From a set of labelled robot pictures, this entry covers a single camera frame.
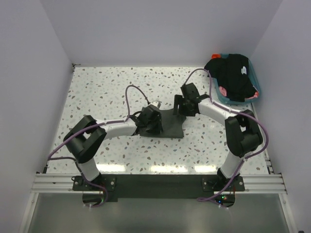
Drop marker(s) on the orange garment in basket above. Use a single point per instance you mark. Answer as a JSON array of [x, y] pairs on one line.
[[215, 56]]

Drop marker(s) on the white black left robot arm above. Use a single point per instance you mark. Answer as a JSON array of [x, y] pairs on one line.
[[84, 140]]

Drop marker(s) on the teal plastic laundry basket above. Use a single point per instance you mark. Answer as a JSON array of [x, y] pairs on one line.
[[243, 97]]

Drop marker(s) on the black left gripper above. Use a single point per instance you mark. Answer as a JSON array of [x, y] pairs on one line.
[[158, 129]]

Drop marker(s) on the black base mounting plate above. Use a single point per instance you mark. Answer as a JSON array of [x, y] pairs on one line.
[[111, 187]]

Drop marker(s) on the aluminium frame rail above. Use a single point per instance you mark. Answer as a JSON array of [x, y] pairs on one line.
[[254, 184]]

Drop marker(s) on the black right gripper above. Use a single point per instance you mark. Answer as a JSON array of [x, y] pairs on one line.
[[178, 100]]

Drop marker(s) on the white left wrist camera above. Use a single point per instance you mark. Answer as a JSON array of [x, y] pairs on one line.
[[155, 103]]

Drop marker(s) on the grey t shirt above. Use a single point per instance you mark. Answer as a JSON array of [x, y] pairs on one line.
[[172, 126]]

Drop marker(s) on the black t shirt in basket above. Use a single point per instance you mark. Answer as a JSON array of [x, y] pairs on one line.
[[233, 75]]

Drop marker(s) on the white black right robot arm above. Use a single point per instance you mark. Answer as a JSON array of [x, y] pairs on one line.
[[242, 132]]

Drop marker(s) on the pink garment in basket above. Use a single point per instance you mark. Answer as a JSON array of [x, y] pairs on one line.
[[223, 91]]

